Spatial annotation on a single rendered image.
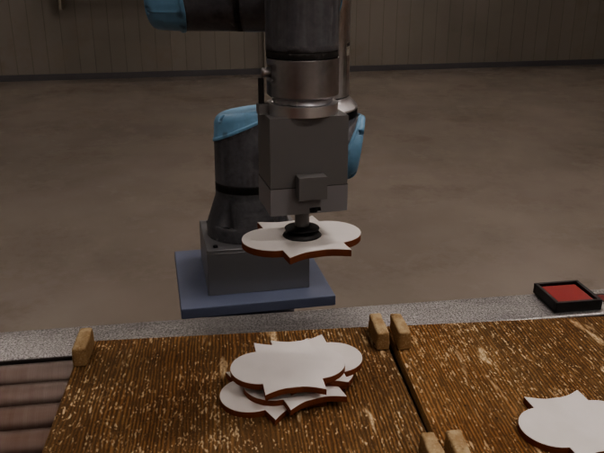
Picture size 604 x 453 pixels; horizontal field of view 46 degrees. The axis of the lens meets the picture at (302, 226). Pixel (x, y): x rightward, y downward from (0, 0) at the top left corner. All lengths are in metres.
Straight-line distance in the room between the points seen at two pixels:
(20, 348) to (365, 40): 9.71
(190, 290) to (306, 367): 0.48
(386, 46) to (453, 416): 9.94
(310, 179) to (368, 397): 0.28
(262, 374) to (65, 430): 0.22
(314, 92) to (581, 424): 0.46
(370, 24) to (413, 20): 0.63
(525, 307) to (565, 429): 0.36
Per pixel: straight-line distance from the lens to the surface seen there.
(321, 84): 0.72
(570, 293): 1.21
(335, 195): 0.76
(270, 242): 0.78
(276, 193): 0.74
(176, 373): 0.92
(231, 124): 1.23
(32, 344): 1.08
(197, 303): 1.24
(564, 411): 0.88
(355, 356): 0.90
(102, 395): 0.90
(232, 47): 10.19
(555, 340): 1.04
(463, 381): 0.91
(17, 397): 0.97
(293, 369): 0.85
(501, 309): 1.15
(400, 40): 10.73
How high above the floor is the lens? 1.41
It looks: 20 degrees down
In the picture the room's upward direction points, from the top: straight up
